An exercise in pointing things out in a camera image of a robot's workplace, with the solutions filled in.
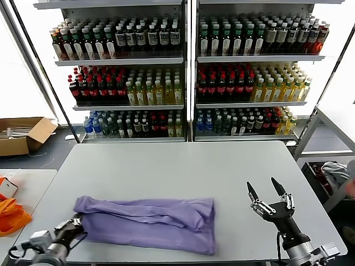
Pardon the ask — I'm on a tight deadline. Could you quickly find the grey diagonal frame beam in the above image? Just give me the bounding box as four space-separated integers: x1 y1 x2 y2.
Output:
0 0 59 124

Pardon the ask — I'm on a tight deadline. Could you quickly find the dark bottle blue label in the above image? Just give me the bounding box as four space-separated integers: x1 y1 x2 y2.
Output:
307 23 320 54

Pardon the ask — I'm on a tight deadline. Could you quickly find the open cardboard box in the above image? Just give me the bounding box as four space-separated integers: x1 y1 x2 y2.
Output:
0 116 59 157

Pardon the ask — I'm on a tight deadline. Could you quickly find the small white orange box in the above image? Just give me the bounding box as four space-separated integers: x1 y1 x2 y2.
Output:
0 175 19 198

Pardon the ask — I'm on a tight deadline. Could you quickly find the red packaged item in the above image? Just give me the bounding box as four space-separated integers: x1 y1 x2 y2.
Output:
312 164 331 192

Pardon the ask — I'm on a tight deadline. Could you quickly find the red drink bottle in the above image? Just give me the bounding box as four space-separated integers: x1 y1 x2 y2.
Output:
316 23 331 55

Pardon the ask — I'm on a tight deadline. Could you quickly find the cola bottle red cap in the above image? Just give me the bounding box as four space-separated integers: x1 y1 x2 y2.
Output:
88 77 99 102
116 76 127 102
262 112 272 135
159 115 168 138
271 112 280 135
216 74 226 100
225 74 236 100
97 77 108 102
79 78 90 102
197 74 208 100
106 76 117 102
69 78 81 103
244 73 255 100
235 73 245 100
150 115 160 138
206 74 217 100

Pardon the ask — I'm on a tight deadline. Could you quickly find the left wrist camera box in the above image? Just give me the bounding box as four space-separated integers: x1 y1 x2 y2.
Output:
27 231 53 248

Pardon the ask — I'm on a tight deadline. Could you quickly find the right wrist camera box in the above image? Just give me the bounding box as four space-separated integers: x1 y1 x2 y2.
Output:
312 242 341 263

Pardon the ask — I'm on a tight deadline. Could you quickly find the grey metal frame table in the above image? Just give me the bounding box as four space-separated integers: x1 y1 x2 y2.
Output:
293 104 355 213

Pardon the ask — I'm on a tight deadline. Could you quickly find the dark tea bottle green cap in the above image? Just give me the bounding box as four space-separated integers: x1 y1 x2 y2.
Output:
244 23 255 55
232 23 244 56
81 27 95 60
210 24 222 56
93 27 107 60
104 26 118 59
255 23 266 55
60 28 74 60
199 24 210 56
221 24 232 56
70 27 84 60

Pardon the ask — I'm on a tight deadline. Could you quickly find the metal shelf unit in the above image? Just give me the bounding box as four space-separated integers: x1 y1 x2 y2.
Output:
33 0 186 144
194 0 328 142

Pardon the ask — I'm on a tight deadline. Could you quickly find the bystander hand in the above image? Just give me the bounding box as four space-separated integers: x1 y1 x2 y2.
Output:
345 177 355 199

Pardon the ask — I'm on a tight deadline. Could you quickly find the dark bottle grey label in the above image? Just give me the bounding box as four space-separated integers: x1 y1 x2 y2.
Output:
135 24 148 58
147 24 159 58
169 23 181 58
114 25 127 58
287 22 300 54
298 22 311 54
158 24 170 58
125 24 138 58

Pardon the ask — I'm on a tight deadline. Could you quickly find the green clear bottle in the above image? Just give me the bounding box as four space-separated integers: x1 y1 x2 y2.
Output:
214 115 224 136
222 115 232 136
100 118 110 137

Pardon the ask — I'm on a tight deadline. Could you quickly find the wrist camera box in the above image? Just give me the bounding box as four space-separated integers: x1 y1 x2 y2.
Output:
312 242 341 263
27 231 53 248

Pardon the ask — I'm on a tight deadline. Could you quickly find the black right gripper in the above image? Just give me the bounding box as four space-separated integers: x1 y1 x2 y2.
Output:
247 177 310 249

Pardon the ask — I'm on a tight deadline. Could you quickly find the grey white crumpled cloth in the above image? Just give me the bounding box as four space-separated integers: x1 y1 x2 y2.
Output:
320 161 350 189

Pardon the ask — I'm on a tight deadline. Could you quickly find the black diagonal frame pole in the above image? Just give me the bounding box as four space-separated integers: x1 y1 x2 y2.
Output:
293 30 355 145
11 0 78 141

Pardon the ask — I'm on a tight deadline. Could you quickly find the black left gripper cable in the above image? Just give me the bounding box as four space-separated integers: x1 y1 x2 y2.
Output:
68 232 89 250

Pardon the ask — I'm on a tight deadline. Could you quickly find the black storage crate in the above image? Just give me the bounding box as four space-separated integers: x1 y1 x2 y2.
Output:
301 160 355 204

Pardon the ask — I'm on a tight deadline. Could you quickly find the purple t-shirt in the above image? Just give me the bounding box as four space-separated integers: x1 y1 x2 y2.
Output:
72 195 217 256

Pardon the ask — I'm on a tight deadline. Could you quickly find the dark bottle beige label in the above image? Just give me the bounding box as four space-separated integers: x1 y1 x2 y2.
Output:
265 22 278 54
276 22 289 54

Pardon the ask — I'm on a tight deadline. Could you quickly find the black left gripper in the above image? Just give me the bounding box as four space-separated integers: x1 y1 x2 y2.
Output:
54 217 84 243

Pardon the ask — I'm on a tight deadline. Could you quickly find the orange cloth bag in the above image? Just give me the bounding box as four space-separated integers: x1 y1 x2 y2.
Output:
0 193 33 238

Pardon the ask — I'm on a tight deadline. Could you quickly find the red tea bottle white label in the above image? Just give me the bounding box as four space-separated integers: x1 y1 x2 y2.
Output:
50 30 64 61

